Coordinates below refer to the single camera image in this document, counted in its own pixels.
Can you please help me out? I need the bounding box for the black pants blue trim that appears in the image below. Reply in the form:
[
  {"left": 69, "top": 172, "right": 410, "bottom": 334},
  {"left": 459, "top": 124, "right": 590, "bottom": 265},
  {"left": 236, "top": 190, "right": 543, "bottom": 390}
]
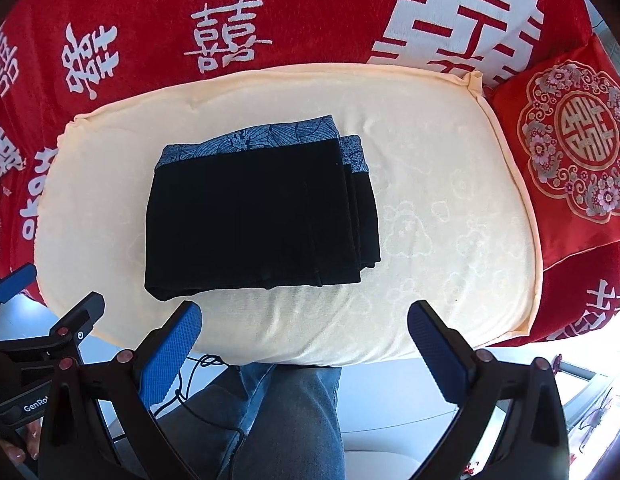
[{"left": 144, "top": 116, "right": 381, "bottom": 301}]

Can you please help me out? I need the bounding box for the person's left hand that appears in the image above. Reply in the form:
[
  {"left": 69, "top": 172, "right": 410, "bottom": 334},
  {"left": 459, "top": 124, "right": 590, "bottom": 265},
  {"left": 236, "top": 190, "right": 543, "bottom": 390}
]
[{"left": 0, "top": 418, "right": 44, "bottom": 466}]

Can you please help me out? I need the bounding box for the person's leg in jeans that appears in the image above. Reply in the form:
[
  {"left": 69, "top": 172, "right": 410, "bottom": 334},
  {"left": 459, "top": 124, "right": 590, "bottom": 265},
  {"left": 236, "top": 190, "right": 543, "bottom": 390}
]
[{"left": 159, "top": 363, "right": 346, "bottom": 480}]

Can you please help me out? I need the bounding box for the cream seat cushion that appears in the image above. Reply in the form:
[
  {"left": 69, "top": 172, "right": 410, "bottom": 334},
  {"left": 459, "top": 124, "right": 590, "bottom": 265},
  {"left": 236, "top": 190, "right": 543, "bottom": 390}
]
[{"left": 34, "top": 64, "right": 542, "bottom": 366}]

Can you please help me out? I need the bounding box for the red wedding sofa cover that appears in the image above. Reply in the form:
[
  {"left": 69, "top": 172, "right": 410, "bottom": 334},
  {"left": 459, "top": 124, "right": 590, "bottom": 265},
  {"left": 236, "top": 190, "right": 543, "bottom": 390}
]
[{"left": 0, "top": 0, "right": 620, "bottom": 348}]

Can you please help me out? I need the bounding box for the red embroidered throw pillow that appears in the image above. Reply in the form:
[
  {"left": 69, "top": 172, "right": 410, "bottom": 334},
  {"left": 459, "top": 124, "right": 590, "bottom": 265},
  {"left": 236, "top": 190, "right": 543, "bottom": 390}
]
[{"left": 490, "top": 36, "right": 620, "bottom": 268}]

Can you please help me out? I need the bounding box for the black cable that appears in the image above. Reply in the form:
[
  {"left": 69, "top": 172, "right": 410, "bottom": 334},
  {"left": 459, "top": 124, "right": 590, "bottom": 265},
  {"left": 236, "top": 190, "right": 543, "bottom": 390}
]
[{"left": 149, "top": 352, "right": 246, "bottom": 456}]

